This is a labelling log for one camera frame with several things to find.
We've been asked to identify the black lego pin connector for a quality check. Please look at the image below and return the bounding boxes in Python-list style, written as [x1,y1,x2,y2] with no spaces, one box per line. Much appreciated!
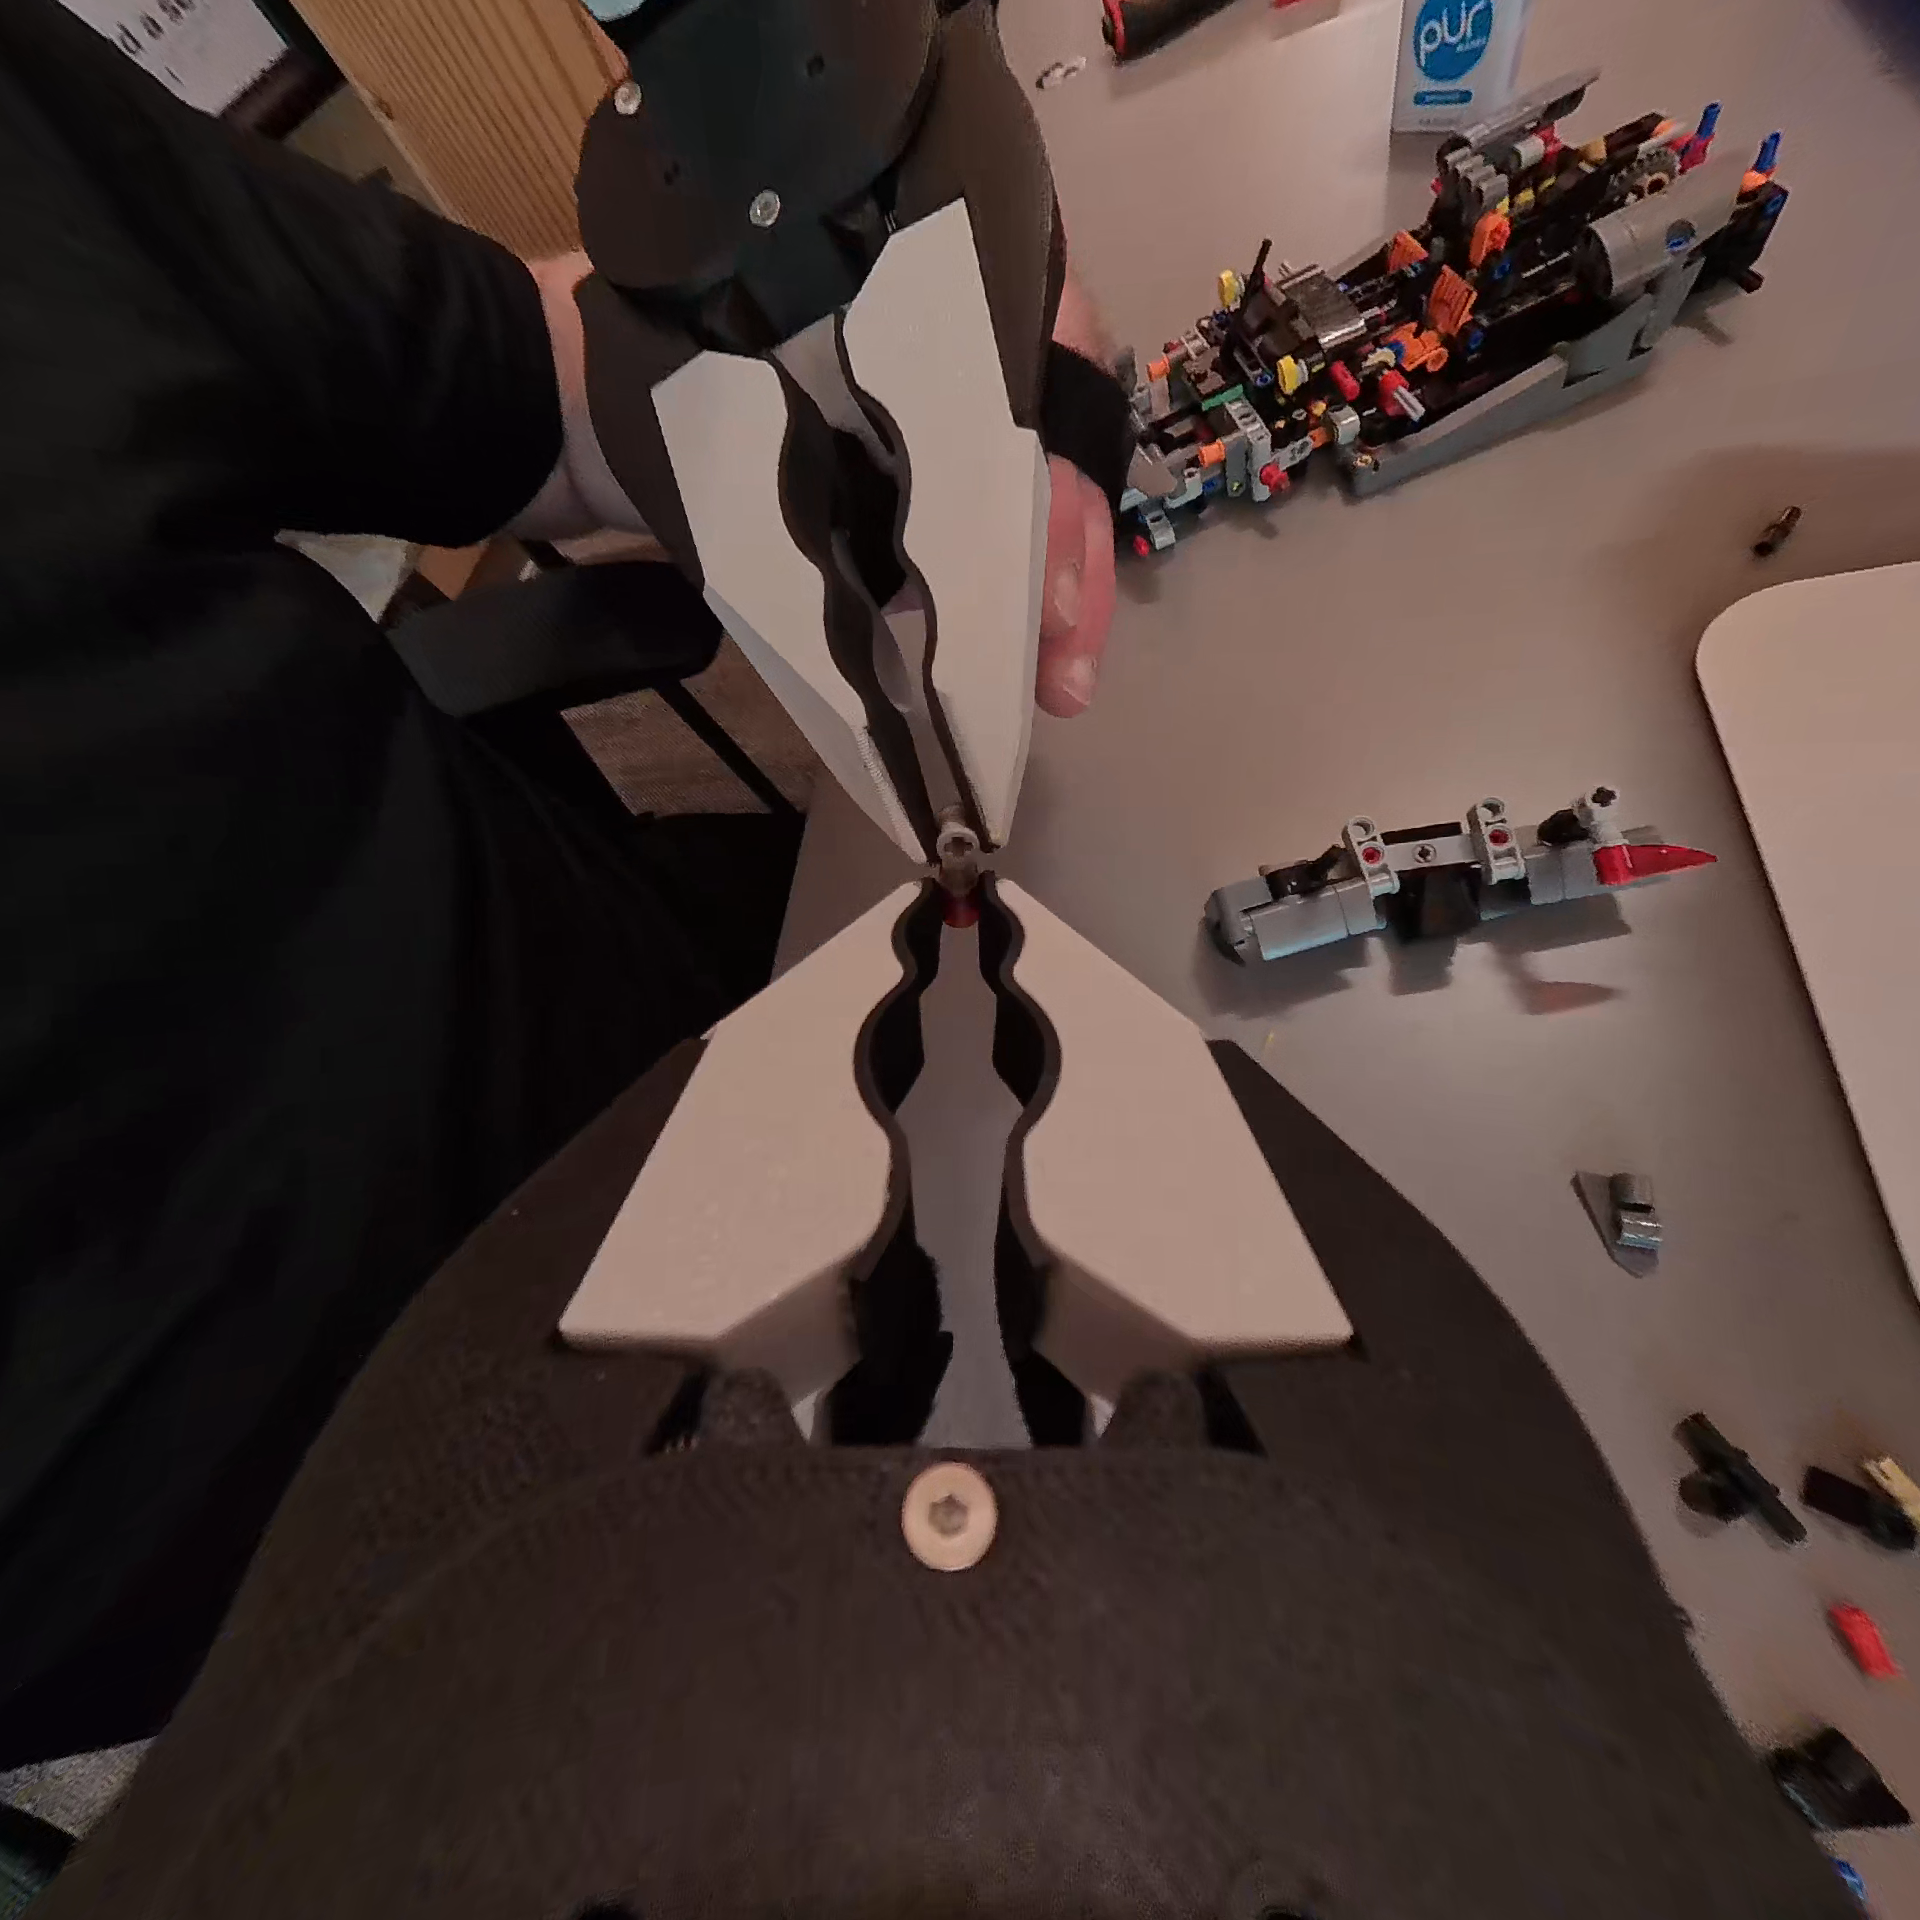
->
[1800,1462,1913,1549]

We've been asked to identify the black red handled tool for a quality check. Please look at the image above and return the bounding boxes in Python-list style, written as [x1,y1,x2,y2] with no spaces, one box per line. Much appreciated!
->
[1098,0,1250,62]

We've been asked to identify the grey lego subassembly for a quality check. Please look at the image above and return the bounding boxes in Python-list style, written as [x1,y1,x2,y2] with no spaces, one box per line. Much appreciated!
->
[1204,782,1719,970]

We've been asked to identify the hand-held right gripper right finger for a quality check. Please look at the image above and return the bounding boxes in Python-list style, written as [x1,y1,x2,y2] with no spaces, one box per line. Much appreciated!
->
[981,875,1356,1404]

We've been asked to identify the grey lego wedge panel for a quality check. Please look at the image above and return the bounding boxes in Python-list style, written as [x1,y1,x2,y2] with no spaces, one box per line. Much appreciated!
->
[1572,1169,1667,1280]

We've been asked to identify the lego car chassis assembly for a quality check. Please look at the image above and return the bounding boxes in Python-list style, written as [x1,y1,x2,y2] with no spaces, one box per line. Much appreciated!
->
[1116,66,1793,563]

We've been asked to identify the white metal book stand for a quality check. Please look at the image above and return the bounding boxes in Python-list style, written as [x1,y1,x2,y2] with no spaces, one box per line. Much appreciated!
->
[1693,562,1920,1299]

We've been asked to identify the white blue mint pouch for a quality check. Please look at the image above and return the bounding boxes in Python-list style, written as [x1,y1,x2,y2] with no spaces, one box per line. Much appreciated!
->
[1386,0,1535,137]

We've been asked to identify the black curved lego piece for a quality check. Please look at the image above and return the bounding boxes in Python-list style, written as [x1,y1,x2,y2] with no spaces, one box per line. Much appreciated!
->
[1766,1727,1913,1836]

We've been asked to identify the black lego cross connector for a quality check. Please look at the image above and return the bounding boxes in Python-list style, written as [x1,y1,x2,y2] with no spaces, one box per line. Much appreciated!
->
[1672,1412,1809,1547]

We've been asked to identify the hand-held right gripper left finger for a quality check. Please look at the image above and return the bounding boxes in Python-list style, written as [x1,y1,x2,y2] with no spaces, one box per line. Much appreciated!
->
[558,875,935,1404]

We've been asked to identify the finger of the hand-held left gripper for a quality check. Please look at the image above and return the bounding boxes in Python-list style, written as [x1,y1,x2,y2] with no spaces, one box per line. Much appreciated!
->
[839,202,1055,845]
[647,352,941,868]

